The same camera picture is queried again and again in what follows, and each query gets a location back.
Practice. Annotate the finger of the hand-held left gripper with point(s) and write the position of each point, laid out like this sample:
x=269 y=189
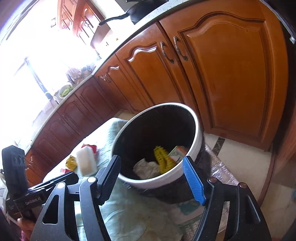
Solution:
x=64 y=178

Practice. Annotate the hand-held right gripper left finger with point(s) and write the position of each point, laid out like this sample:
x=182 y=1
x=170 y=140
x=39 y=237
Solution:
x=107 y=178

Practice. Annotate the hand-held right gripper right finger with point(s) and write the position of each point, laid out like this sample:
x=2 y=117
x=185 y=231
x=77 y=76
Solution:
x=194 y=180

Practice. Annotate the green snack wrapper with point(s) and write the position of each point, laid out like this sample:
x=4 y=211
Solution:
x=178 y=154

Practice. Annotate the yellow foam fruit net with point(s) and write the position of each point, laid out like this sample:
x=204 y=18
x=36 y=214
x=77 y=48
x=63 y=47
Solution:
x=163 y=160

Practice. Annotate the white tissue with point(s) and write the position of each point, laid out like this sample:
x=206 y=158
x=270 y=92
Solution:
x=146 y=169

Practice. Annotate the black bin with white rim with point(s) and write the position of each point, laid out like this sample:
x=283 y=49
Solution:
x=161 y=129

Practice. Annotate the crumpled colourful wrapper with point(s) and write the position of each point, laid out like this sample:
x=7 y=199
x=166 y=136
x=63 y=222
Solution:
x=71 y=161

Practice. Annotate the white sponge block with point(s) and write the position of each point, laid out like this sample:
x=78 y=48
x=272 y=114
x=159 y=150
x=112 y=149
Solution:
x=86 y=162

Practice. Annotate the small red wrapper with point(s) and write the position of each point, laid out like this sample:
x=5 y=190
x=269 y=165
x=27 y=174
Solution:
x=93 y=148

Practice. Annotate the floral light green tablecloth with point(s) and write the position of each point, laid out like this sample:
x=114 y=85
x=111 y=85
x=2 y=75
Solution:
x=129 y=215

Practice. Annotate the green basket with vegetables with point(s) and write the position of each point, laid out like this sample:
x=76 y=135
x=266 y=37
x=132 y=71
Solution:
x=65 y=91

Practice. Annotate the wooden base cabinets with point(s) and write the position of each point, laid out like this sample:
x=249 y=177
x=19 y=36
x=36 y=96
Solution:
x=208 y=81

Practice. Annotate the grey kitchen countertop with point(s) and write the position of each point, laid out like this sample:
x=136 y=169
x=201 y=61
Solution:
x=97 y=67

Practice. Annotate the kitchen window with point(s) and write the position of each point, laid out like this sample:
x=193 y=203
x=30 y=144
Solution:
x=34 y=58

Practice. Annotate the black wok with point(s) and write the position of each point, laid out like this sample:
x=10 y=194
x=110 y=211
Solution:
x=141 y=10

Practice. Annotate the wooden wall cabinets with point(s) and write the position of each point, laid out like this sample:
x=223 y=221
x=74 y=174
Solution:
x=78 y=20

